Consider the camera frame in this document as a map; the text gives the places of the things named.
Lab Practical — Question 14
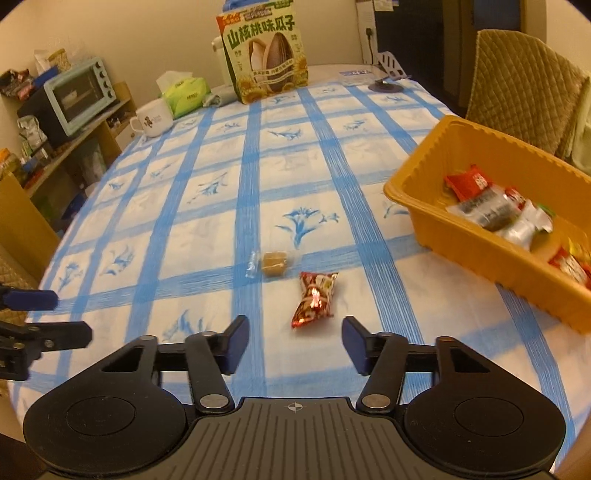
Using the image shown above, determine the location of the light blue toaster oven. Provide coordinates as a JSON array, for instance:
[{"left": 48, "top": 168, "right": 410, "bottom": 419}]
[{"left": 17, "top": 57, "right": 117, "bottom": 148}]

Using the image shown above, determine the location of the yellow green candy packet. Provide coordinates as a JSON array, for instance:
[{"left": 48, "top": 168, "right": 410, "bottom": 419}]
[{"left": 568, "top": 239, "right": 591, "bottom": 265}]

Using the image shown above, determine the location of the red shiny candy packet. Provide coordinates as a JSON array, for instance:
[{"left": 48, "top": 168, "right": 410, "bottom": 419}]
[{"left": 504, "top": 187, "right": 527, "bottom": 211}]

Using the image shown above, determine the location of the green tissue pack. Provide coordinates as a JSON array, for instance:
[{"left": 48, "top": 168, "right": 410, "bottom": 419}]
[{"left": 156, "top": 71, "right": 211, "bottom": 119}]

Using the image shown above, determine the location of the wooden shelf unit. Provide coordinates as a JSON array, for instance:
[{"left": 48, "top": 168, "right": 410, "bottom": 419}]
[{"left": 1, "top": 82, "right": 136, "bottom": 287}]

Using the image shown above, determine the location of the phone stand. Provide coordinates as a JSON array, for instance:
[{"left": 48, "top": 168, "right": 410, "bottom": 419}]
[{"left": 369, "top": 51, "right": 410, "bottom": 93}]

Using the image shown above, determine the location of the black cabinet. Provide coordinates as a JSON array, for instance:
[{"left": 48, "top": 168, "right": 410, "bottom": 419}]
[{"left": 370, "top": 0, "right": 465, "bottom": 94}]

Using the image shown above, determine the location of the red date snack packet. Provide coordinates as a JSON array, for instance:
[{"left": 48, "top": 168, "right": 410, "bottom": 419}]
[{"left": 549, "top": 247, "right": 590, "bottom": 289}]

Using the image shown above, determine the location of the blue white checkered tablecloth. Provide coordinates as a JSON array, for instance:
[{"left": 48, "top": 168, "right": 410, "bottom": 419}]
[{"left": 9, "top": 81, "right": 585, "bottom": 444}]

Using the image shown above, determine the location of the white thermos bottle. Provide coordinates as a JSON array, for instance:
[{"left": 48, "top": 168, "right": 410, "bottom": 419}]
[{"left": 204, "top": 36, "right": 238, "bottom": 108}]

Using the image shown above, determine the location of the brown cookie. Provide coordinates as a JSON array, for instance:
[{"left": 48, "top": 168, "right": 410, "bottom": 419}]
[{"left": 245, "top": 250, "right": 301, "bottom": 279}]

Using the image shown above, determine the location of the small blue white box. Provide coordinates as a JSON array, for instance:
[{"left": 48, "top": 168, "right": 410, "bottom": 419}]
[{"left": 338, "top": 69, "right": 376, "bottom": 86}]

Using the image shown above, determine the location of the green covered sofa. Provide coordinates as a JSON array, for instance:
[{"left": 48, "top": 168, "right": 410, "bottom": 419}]
[{"left": 570, "top": 84, "right": 591, "bottom": 175}]

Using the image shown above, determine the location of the red patterned candy packet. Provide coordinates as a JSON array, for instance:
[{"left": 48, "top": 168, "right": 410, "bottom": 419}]
[{"left": 290, "top": 271, "right": 339, "bottom": 328}]

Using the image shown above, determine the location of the quilted tan chair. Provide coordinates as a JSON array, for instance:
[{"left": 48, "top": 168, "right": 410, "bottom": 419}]
[{"left": 466, "top": 29, "right": 590, "bottom": 160}]

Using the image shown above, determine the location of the clear black seed packet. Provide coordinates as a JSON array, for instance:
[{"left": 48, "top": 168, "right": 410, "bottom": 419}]
[{"left": 447, "top": 186, "right": 520, "bottom": 232}]

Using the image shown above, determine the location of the white mug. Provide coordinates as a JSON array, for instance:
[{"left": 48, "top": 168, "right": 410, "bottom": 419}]
[{"left": 129, "top": 98, "right": 173, "bottom": 138}]

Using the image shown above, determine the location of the sunflower seed box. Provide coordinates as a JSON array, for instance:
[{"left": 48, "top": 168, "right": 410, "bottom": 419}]
[{"left": 216, "top": 1, "right": 308, "bottom": 104}]

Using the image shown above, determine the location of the red snack pack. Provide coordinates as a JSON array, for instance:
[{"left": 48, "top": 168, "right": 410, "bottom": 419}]
[{"left": 444, "top": 164, "right": 493, "bottom": 202}]

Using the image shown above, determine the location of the silver foil pouch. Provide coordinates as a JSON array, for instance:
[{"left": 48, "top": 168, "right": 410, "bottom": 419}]
[{"left": 497, "top": 200, "right": 554, "bottom": 250}]

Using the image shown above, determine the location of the orange plastic basket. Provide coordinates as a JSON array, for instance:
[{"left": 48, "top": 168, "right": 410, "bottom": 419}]
[{"left": 384, "top": 116, "right": 590, "bottom": 334}]

